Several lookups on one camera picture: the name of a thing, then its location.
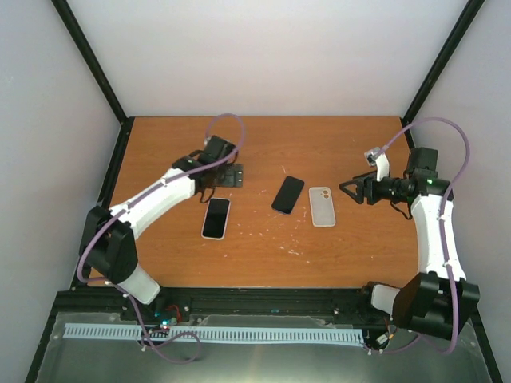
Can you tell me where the white silicone phone case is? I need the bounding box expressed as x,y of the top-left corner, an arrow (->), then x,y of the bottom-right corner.
308,187 -> 336,227

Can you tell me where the small black phone white case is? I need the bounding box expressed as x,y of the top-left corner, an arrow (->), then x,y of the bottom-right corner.
201,198 -> 231,240

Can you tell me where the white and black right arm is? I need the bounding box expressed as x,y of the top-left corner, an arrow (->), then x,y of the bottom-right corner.
339,148 -> 480,340

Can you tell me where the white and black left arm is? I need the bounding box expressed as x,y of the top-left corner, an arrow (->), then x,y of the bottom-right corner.
77,136 -> 239,322

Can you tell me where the grey metal front plate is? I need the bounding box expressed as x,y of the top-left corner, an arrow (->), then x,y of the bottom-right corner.
35,314 -> 491,382

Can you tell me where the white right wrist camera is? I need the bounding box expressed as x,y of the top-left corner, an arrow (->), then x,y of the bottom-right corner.
364,146 -> 390,181

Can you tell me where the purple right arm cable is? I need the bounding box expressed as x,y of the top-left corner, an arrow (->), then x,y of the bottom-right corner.
366,116 -> 473,356

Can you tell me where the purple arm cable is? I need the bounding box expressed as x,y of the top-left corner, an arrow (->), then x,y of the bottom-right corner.
76,113 -> 247,364
366,116 -> 473,356

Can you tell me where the black aluminium frame rail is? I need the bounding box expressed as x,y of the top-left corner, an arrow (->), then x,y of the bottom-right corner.
52,286 -> 387,325

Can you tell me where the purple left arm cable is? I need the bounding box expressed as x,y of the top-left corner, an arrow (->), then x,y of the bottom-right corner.
76,113 -> 247,364

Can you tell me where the black right corner post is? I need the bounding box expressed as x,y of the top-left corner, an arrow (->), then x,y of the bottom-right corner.
402,0 -> 486,120

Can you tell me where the black corner post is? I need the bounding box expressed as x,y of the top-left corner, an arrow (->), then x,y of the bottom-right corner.
50,0 -> 135,124
402,0 -> 486,120

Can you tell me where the black left corner post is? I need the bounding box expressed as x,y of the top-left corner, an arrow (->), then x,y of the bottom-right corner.
50,0 -> 135,124

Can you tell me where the light blue slotted cable duct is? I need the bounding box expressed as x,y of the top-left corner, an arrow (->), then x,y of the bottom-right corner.
62,323 -> 364,347

